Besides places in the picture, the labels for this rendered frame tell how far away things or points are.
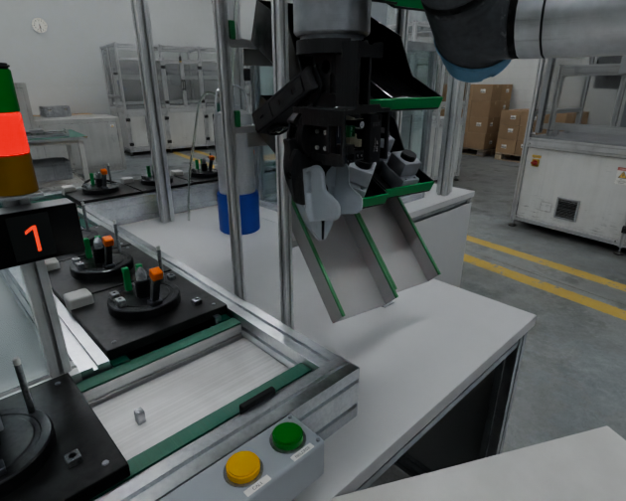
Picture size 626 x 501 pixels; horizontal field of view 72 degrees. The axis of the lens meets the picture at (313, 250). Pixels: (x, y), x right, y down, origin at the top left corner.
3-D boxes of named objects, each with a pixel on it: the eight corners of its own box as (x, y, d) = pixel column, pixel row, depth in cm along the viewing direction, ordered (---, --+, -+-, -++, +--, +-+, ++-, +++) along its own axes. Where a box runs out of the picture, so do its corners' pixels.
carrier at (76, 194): (142, 196, 180) (137, 166, 175) (80, 206, 164) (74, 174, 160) (119, 186, 196) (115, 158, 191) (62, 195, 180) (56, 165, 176)
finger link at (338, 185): (350, 250, 48) (353, 167, 45) (313, 237, 52) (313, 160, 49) (368, 243, 50) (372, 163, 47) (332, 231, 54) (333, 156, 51)
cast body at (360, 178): (361, 206, 75) (374, 172, 71) (337, 197, 76) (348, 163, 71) (369, 182, 82) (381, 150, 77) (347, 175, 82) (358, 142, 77)
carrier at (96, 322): (228, 312, 89) (223, 256, 84) (108, 361, 73) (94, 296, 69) (173, 276, 105) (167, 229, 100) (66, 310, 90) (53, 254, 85)
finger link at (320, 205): (331, 256, 46) (332, 171, 43) (294, 243, 50) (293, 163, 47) (350, 250, 48) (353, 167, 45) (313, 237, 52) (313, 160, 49)
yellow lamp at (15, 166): (43, 192, 56) (34, 154, 54) (-3, 199, 53) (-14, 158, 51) (34, 186, 60) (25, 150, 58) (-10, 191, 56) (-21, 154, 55)
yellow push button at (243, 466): (266, 475, 52) (266, 463, 51) (239, 496, 49) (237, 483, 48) (247, 456, 54) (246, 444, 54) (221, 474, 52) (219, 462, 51)
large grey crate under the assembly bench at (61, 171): (74, 179, 523) (71, 161, 515) (15, 185, 490) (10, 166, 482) (69, 173, 554) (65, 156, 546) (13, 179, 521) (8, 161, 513)
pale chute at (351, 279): (386, 304, 84) (398, 296, 81) (332, 324, 78) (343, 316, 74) (329, 186, 92) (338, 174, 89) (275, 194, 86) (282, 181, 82)
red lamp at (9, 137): (34, 153, 54) (25, 112, 53) (-14, 157, 51) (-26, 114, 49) (25, 149, 58) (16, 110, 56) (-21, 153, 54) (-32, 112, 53)
